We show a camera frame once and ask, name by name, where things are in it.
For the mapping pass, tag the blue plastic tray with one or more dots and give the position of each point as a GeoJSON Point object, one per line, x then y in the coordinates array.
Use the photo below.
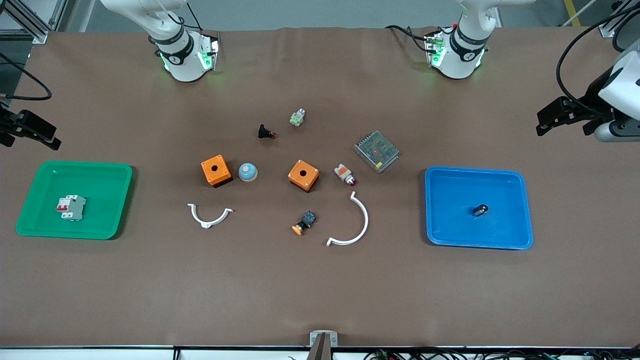
{"type": "Point", "coordinates": [477, 230]}

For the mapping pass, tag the red indicator lamp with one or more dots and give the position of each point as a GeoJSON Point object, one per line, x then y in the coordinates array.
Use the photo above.
{"type": "Point", "coordinates": [344, 173]}

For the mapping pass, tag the black red button switch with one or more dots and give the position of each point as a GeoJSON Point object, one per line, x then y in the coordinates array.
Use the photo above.
{"type": "Point", "coordinates": [265, 132]}

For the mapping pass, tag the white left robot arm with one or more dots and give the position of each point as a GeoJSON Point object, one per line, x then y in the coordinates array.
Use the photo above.
{"type": "Point", "coordinates": [460, 55]}

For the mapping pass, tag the aluminium frame profile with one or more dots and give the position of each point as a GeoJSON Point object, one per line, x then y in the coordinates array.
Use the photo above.
{"type": "Point", "coordinates": [615, 22]}
{"type": "Point", "coordinates": [30, 22]}

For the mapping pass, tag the green white switch module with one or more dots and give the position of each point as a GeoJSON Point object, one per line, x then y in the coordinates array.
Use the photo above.
{"type": "Point", "coordinates": [297, 118]}

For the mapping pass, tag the orange button box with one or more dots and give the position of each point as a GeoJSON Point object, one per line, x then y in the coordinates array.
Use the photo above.
{"type": "Point", "coordinates": [303, 175]}
{"type": "Point", "coordinates": [216, 171]}

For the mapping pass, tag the small white arc clamp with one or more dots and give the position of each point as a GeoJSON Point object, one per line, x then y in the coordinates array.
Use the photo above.
{"type": "Point", "coordinates": [207, 223]}

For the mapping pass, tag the blue dome buzzer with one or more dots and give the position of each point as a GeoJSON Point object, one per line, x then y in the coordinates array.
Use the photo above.
{"type": "Point", "coordinates": [247, 172]}

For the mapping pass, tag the green plastic tray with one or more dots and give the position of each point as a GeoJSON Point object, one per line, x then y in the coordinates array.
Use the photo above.
{"type": "Point", "coordinates": [75, 200]}

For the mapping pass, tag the metal mesh power supply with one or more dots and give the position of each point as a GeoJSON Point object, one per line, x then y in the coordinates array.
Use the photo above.
{"type": "Point", "coordinates": [376, 151]}

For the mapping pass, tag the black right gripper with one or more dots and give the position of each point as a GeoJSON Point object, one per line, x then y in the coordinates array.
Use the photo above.
{"type": "Point", "coordinates": [6, 122]}

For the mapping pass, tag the white table edge rail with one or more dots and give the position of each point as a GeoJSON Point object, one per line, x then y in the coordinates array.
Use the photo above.
{"type": "Point", "coordinates": [100, 354]}

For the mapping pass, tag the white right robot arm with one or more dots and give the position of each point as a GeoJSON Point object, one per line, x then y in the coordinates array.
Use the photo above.
{"type": "Point", "coordinates": [180, 55]}

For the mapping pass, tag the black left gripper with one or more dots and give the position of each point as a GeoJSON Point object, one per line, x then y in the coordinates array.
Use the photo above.
{"type": "Point", "coordinates": [593, 96]}

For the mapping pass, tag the large white arc clamp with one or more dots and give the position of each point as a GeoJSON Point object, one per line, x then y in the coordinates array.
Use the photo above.
{"type": "Point", "coordinates": [364, 225]}

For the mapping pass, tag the grey metal edge bracket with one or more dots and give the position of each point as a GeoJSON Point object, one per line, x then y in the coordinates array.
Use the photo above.
{"type": "Point", "coordinates": [315, 337]}

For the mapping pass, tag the white red circuit breaker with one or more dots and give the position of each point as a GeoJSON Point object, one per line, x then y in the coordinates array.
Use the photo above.
{"type": "Point", "coordinates": [71, 207]}

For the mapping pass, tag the small black capacitor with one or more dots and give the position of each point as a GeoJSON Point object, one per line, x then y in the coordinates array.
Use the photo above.
{"type": "Point", "coordinates": [480, 210]}

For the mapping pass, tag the orange push button switch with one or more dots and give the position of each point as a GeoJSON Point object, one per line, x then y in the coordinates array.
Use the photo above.
{"type": "Point", "coordinates": [304, 223]}

